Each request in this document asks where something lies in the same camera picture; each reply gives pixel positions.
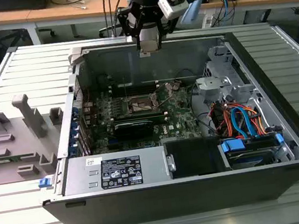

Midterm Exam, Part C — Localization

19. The pale blue teach pendant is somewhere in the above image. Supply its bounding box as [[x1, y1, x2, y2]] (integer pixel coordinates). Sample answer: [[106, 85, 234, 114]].
[[177, 0, 210, 25]]

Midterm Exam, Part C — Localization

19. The black graphics card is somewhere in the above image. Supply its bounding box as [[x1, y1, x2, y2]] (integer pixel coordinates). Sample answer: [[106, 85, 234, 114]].
[[111, 118, 156, 143]]

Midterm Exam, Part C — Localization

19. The black chair base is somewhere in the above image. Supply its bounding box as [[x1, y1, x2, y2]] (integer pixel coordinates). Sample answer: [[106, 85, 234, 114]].
[[97, 20, 131, 40], [0, 22, 58, 51]]

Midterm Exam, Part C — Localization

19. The silver power supply unit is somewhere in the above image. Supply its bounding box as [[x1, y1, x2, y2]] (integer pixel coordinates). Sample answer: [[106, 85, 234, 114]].
[[58, 144, 174, 198]]

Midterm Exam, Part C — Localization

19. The black PC case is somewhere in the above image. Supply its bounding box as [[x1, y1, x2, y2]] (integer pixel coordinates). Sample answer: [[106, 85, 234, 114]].
[[20, 14, 299, 224]]

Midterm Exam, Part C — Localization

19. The silver metal drive cage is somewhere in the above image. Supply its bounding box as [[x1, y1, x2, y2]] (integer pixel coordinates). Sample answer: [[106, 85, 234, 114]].
[[190, 41, 262, 114]]

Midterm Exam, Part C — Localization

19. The blue cable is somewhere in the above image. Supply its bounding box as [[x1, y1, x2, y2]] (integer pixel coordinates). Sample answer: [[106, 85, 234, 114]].
[[220, 0, 234, 21]]

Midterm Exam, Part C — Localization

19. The CPU socket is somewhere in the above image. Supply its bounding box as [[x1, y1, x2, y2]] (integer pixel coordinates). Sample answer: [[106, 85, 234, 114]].
[[125, 91, 163, 117]]

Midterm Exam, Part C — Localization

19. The blue plastic latch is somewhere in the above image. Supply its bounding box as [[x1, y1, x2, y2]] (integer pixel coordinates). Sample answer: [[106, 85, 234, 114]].
[[36, 177, 52, 190]]

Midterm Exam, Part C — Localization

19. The grey parts rack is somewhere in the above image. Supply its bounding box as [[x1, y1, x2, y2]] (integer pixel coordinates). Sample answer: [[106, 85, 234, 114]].
[[0, 88, 73, 186]]

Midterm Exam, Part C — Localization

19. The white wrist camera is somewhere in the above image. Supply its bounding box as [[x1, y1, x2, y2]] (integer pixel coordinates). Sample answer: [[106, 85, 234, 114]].
[[156, 0, 191, 22]]

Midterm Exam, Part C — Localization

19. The red orange wire bundle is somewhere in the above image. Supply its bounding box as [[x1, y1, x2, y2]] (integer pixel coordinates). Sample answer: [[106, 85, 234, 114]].
[[209, 100, 239, 140]]

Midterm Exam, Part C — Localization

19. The green RAM stick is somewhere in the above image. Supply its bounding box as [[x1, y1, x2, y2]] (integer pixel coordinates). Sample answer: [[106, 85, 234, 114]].
[[113, 114, 169, 131]]

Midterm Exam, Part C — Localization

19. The thin black cable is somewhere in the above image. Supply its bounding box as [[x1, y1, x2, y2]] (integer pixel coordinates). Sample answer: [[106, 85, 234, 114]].
[[173, 66, 201, 83], [188, 81, 217, 140]]

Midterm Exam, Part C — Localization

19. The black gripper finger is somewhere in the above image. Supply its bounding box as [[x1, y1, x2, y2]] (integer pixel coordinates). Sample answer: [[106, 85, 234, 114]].
[[151, 3, 176, 50], [116, 3, 147, 53]]

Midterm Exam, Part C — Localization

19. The blue wire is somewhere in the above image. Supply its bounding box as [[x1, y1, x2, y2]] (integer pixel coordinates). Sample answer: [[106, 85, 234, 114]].
[[229, 104, 259, 141]]

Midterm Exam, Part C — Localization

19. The green motherboard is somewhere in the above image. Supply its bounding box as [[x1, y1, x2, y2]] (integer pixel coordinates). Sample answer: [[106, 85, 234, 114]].
[[79, 77, 207, 157]]

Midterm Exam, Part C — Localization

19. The silver CPU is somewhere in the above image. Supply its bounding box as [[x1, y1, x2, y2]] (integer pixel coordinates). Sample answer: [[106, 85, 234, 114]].
[[138, 37, 162, 57]]

